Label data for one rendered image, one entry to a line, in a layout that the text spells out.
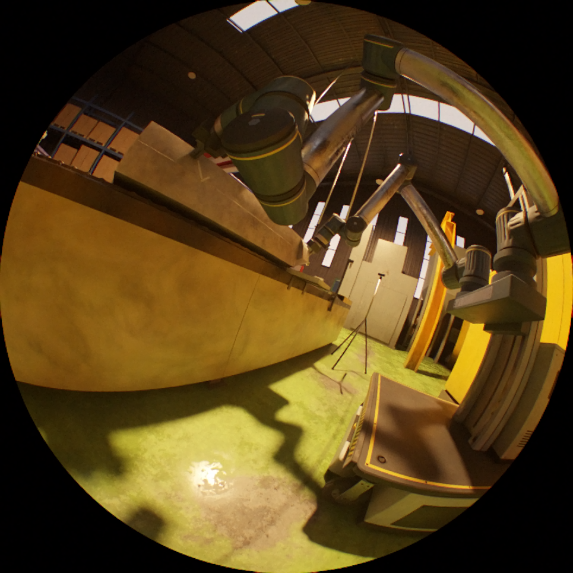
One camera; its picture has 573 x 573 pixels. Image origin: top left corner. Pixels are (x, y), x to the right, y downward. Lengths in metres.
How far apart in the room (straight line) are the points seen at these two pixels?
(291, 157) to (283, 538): 0.94
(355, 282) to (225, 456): 6.42
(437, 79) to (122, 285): 1.15
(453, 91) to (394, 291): 6.21
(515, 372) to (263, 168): 1.12
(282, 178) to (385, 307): 6.25
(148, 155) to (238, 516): 1.10
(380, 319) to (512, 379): 5.74
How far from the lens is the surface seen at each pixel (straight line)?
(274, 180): 0.28
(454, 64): 9.15
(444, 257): 1.46
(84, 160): 10.20
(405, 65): 0.80
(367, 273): 6.68
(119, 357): 0.71
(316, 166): 0.42
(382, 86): 0.87
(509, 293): 0.72
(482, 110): 0.75
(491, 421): 1.06
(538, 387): 1.10
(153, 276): 0.59
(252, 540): 0.73
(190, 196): 0.60
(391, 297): 6.46
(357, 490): 0.74
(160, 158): 0.60
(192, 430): 0.85
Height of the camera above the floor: 0.71
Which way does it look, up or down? 1 degrees down
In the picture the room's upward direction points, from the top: 22 degrees clockwise
